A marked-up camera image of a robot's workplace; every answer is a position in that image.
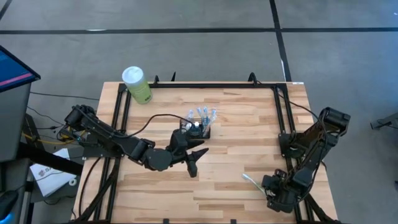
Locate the black arched table clamp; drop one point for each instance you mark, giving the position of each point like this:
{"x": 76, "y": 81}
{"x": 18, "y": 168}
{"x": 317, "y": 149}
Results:
{"x": 252, "y": 77}

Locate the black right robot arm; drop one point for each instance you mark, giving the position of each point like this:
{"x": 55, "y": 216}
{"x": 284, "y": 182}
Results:
{"x": 314, "y": 140}

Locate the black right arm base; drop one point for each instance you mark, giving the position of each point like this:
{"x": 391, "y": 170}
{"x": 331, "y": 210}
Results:
{"x": 284, "y": 152}

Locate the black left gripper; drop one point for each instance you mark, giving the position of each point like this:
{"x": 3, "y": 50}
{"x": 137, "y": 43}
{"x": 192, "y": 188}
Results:
{"x": 180, "y": 151}

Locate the black stand beam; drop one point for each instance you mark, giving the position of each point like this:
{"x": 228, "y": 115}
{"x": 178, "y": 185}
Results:
{"x": 53, "y": 160}

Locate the black table edge clamp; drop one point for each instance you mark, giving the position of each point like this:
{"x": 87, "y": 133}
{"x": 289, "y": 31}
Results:
{"x": 156, "y": 81}
{"x": 173, "y": 77}

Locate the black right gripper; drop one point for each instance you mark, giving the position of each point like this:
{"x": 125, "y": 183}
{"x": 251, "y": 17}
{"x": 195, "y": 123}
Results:
{"x": 284, "y": 196}

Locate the black stand leg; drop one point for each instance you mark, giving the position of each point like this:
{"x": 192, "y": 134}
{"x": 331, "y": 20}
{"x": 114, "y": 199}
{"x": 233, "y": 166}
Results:
{"x": 385, "y": 121}

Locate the white tape roll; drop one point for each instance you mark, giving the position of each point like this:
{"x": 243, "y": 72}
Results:
{"x": 73, "y": 181}

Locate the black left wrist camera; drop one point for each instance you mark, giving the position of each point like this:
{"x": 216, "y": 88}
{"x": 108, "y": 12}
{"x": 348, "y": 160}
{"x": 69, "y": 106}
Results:
{"x": 180, "y": 134}

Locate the black computer mouse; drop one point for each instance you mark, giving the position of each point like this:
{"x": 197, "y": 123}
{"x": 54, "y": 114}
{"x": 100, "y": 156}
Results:
{"x": 7, "y": 200}

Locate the white paper booklet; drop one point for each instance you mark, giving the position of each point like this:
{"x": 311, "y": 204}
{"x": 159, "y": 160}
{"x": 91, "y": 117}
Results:
{"x": 49, "y": 177}

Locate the blue screen monitor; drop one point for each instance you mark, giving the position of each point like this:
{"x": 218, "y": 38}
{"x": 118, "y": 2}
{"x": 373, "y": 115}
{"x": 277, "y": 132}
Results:
{"x": 12, "y": 70}

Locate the green disinfecting wipes canister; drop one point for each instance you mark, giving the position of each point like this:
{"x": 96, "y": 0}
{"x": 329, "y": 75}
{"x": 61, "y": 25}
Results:
{"x": 136, "y": 85}

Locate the blue toothbrush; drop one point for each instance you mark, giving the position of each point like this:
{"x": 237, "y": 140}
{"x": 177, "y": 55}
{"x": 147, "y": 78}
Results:
{"x": 200, "y": 113}

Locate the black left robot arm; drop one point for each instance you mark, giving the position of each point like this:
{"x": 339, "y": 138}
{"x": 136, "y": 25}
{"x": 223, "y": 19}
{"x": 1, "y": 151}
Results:
{"x": 109, "y": 137}

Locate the black metal table frame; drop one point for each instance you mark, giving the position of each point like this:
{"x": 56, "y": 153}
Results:
{"x": 217, "y": 85}

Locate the black table bracket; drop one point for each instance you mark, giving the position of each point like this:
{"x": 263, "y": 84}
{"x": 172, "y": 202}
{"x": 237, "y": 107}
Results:
{"x": 233, "y": 221}
{"x": 166, "y": 221}

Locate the purple toothbrush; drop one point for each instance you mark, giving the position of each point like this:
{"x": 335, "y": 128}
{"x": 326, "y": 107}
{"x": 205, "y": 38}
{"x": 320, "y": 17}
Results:
{"x": 213, "y": 115}

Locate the blue mouthwash bottle white cap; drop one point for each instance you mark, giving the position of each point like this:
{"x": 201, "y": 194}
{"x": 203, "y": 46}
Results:
{"x": 196, "y": 124}
{"x": 188, "y": 126}

